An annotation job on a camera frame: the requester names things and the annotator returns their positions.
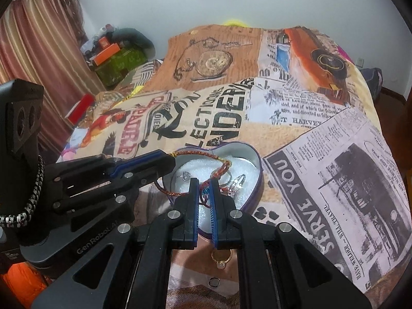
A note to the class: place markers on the purple heart-shaped tin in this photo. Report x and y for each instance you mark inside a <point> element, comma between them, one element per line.
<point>246,162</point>

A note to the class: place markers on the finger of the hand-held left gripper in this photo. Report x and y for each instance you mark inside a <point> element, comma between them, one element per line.
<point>148,173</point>
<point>138,160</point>

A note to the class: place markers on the dark backpack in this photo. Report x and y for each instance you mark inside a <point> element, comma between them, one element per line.
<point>373,82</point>

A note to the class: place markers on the small orange box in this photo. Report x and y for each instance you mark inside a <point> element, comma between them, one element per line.
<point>103,42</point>

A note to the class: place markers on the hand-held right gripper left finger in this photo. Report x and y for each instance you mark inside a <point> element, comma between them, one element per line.
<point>194,212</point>

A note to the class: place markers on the silver earrings in tin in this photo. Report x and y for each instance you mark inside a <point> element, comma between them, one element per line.
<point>238,182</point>

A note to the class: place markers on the yellow round object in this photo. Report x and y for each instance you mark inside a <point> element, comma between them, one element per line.
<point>236,23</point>

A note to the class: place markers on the white wall socket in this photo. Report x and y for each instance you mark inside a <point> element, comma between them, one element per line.
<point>360,61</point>

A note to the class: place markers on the striped brown curtain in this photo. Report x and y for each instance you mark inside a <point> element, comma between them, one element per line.
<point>38,38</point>

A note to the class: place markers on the orange bag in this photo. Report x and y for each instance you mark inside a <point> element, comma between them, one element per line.
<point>25,283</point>

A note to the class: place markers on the newspaper print blanket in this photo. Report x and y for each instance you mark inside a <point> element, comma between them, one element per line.
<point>289,128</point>

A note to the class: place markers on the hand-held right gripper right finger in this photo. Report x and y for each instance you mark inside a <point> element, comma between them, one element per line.
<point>215,215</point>

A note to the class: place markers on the dark jacket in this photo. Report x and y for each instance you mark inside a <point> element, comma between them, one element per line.
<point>135,38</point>

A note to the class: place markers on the large orange box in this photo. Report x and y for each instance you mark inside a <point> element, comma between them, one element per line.
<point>107,54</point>

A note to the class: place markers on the red box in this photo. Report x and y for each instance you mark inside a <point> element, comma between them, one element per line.
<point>80,108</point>

